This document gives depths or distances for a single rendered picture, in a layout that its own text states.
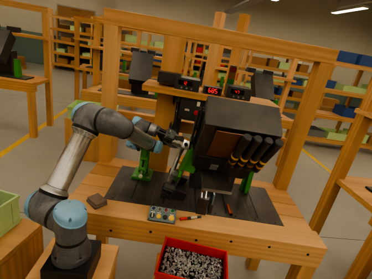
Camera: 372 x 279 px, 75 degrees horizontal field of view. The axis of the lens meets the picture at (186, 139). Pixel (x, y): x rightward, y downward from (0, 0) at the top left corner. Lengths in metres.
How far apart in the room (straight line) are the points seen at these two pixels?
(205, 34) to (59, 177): 1.17
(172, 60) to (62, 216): 1.12
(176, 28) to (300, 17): 11.21
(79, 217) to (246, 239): 0.89
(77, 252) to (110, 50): 1.20
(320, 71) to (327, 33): 11.51
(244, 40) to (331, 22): 11.79
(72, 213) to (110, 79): 1.00
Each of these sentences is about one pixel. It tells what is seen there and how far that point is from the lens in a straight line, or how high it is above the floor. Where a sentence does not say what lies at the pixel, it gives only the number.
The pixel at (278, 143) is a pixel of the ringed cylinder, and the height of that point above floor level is 1.48.
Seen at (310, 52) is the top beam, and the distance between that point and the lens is 1.82.
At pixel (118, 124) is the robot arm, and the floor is 1.46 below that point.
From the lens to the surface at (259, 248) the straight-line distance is 1.54.
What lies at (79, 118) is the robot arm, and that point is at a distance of 1.12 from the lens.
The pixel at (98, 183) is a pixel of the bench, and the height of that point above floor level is 0.88.
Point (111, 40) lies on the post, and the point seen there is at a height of 1.76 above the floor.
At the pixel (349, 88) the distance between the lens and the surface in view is 6.68.
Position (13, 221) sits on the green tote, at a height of 0.83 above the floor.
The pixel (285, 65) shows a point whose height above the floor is 1.70.
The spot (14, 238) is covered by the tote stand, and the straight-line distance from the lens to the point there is 1.55.
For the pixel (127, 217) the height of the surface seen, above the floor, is 0.90.
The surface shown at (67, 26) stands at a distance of 11.98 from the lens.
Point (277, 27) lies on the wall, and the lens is 12.26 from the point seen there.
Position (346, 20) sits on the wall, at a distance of 13.77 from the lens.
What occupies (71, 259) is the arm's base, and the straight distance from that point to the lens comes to 1.12.
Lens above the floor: 1.81
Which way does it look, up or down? 21 degrees down
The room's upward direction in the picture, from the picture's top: 10 degrees clockwise
